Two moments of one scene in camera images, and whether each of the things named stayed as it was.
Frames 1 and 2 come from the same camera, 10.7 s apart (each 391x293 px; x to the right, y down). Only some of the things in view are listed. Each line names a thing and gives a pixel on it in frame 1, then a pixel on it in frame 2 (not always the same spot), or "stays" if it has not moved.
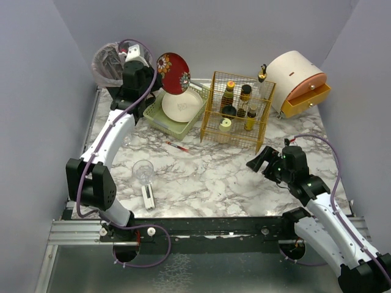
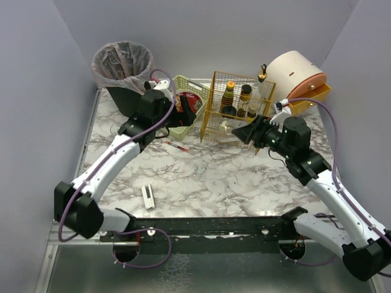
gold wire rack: [237, 110] stays
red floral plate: [174, 69] -> [193, 102]
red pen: [177, 146] stays
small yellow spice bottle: [250, 121] stays
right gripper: [269, 165] -> [260, 131]
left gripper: [149, 80] -> [179, 109]
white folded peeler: [148, 196] stays
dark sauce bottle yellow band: [244, 97] stays
